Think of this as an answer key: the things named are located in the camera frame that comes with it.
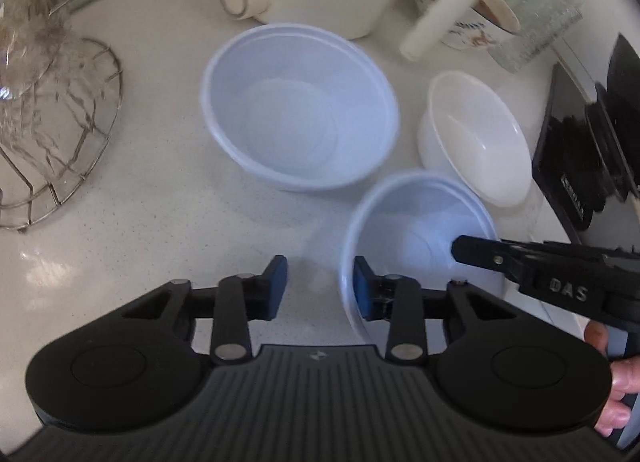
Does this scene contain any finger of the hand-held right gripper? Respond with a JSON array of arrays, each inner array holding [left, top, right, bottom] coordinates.
[[451, 235, 614, 316]]

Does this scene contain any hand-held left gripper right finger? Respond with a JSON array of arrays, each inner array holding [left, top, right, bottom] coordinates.
[[351, 255, 519, 365]]

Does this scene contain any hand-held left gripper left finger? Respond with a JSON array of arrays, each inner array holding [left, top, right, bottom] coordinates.
[[120, 254, 289, 366]]

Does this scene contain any translucent plastic bowl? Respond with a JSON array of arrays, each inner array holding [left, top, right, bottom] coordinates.
[[199, 23, 401, 193], [338, 168, 507, 346]]

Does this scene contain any white ceramic bowl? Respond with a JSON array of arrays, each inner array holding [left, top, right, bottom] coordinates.
[[417, 70, 534, 208]]

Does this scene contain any person's right hand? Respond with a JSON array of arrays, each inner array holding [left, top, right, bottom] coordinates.
[[582, 320, 640, 439]]

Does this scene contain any black induction cooker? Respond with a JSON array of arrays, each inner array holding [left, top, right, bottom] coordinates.
[[532, 33, 640, 246]]

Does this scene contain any white ceramic mug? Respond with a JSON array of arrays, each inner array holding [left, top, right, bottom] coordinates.
[[413, 0, 524, 51]]

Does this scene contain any wire cup rack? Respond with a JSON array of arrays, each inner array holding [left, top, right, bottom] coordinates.
[[0, 36, 124, 232]]

